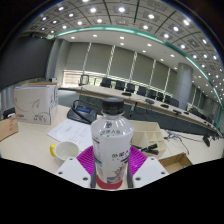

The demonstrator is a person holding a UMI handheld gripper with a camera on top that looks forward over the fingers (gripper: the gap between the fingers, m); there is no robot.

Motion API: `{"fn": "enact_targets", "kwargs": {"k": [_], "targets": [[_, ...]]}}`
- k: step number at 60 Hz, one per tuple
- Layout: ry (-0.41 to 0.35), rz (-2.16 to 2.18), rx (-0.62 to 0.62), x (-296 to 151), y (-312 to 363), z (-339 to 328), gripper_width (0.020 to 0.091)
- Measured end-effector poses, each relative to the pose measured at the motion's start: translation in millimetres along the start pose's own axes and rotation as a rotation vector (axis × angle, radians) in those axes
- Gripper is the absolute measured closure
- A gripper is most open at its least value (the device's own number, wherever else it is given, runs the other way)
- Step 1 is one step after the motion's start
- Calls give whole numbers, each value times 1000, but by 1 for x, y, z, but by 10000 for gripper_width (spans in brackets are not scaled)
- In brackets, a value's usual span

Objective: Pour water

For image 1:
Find large white cardboard box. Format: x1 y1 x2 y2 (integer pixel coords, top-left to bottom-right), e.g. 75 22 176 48
13 83 59 126

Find row of black office chairs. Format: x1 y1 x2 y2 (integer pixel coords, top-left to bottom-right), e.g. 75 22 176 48
99 77 181 108

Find white mug with yellow handle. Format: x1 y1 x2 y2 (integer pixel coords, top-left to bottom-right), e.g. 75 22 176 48
49 140 80 167

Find clear black-capped water bottle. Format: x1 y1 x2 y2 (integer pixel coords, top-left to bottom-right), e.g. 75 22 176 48
90 97 135 185

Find white paper sheet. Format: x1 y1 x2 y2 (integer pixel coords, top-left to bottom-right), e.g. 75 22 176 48
46 118 94 153

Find beige open divided box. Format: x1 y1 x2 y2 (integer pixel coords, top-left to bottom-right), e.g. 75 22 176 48
128 119 173 160

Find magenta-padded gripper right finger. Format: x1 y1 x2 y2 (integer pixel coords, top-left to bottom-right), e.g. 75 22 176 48
127 145 170 189

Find long curved conference desk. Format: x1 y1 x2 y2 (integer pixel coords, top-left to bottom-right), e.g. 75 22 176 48
58 84 223 138

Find flat brown cardboard envelope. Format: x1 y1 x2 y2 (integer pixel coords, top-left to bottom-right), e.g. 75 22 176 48
0 117 19 142

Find group of ceiling lights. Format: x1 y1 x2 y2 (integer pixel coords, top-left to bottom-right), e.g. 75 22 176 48
29 0 224 98

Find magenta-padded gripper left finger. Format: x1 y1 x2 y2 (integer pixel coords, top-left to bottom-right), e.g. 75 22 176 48
55 145 99 189

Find black flat desk device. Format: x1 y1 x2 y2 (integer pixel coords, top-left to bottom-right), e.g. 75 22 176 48
2 107 16 118

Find open red-sided cardboard box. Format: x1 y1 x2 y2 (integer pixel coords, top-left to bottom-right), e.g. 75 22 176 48
159 152 194 175

